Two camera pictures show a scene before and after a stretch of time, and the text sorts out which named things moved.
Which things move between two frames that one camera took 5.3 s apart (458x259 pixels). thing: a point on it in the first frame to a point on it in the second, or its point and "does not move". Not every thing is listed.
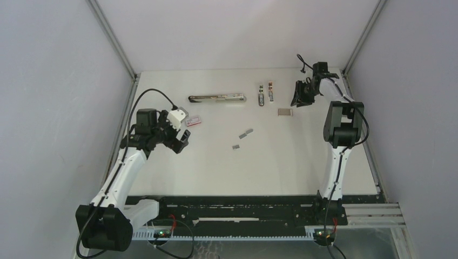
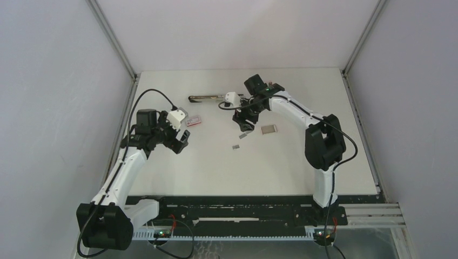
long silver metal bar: x=222 y=98 does not move
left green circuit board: x=162 y=233 does not move
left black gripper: x=162 y=121 does not move
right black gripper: x=301 y=99 to x=242 y=116
